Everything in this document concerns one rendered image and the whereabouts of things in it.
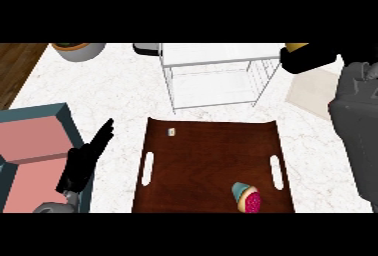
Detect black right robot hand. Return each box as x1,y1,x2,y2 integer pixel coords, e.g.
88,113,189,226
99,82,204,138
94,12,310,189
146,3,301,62
279,42,378,75

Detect yellow rounded object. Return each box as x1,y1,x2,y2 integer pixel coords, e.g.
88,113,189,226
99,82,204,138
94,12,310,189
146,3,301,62
283,42,310,53

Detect black and white appliance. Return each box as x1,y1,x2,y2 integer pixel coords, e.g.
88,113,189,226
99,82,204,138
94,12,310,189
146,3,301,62
131,42,162,57

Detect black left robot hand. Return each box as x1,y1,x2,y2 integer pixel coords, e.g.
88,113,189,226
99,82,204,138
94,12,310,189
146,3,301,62
54,118,116,195

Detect brown wooden tray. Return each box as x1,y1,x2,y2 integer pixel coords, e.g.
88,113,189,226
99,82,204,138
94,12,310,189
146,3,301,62
130,116,297,214

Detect grey plant pot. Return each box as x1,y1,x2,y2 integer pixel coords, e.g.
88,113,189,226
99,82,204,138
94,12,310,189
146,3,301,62
50,42,108,63

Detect white wire tiered shelf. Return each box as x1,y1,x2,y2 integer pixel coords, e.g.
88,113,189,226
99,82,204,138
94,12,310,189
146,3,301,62
158,42,288,115

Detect teal open box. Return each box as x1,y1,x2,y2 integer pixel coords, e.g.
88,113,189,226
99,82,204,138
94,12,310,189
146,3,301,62
0,102,93,214

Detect pink block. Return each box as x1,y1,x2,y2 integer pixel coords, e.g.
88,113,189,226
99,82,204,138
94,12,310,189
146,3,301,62
0,115,71,165

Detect pale beige placemat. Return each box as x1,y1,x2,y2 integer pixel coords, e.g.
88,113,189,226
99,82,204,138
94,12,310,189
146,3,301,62
283,67,341,122

